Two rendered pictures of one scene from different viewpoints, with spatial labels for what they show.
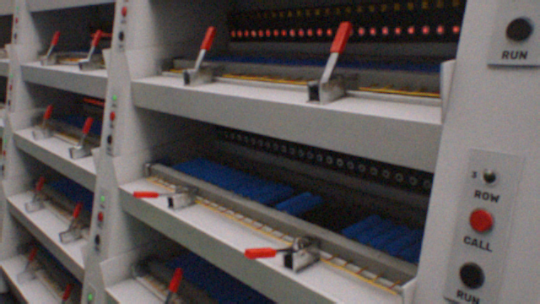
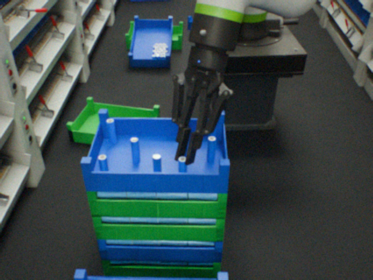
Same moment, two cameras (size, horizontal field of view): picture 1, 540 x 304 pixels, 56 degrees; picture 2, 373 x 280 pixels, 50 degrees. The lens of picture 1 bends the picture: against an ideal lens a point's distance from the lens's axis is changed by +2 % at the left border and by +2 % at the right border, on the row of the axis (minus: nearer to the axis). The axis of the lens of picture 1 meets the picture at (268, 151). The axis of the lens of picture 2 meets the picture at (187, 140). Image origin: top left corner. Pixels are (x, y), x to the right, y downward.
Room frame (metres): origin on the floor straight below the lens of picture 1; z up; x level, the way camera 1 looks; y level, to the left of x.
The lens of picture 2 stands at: (1.31, 1.32, 0.92)
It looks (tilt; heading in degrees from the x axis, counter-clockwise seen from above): 37 degrees down; 222
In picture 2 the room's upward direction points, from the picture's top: straight up
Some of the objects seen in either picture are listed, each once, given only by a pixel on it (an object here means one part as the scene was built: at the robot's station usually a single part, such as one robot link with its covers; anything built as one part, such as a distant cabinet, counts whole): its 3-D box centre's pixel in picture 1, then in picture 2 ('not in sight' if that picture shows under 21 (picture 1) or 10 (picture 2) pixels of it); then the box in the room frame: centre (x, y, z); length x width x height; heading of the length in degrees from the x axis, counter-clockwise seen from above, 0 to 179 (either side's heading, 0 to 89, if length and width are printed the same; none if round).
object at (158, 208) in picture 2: not in sight; (160, 174); (0.84, 0.80, 0.28); 0.30 x 0.20 x 0.08; 131
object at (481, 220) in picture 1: (483, 220); not in sight; (0.39, -0.17, 0.58); 0.02 x 0.01 x 0.02; 41
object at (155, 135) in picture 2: not in sight; (159, 148); (0.84, 0.80, 0.36); 0.30 x 0.20 x 0.08; 131
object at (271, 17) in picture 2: not in sight; (263, 24); (0.10, 0.58, 0.38); 0.26 x 0.15 x 0.06; 138
